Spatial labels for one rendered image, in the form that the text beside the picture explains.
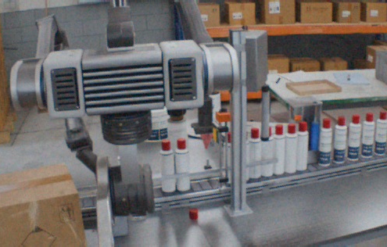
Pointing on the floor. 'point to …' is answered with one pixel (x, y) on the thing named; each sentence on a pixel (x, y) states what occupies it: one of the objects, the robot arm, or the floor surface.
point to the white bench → (384, 96)
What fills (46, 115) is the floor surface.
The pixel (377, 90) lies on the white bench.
